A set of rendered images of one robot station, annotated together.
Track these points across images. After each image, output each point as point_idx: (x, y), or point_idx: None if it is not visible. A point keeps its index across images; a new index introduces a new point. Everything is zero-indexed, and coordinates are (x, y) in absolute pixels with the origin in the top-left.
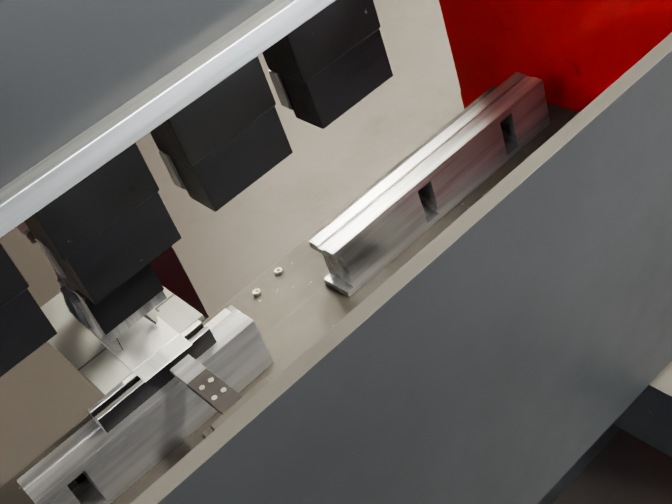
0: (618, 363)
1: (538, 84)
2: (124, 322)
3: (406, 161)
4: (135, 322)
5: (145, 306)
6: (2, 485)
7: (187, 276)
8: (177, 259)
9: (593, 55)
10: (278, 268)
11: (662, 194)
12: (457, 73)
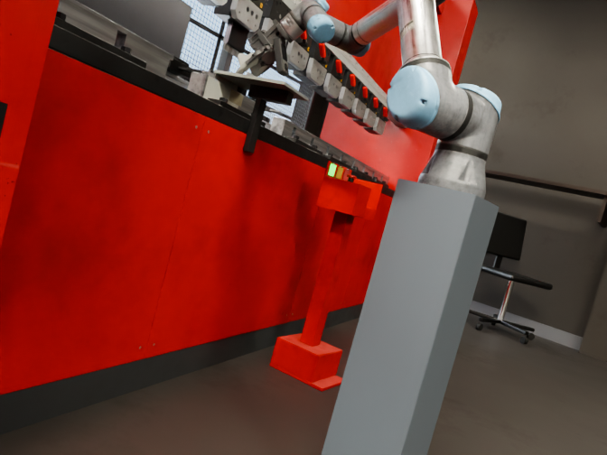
0: None
1: None
2: (235, 52)
3: (116, 23)
4: (232, 54)
5: (229, 49)
6: (288, 139)
7: (363, 303)
8: (370, 279)
9: None
10: (198, 94)
11: None
12: (55, 13)
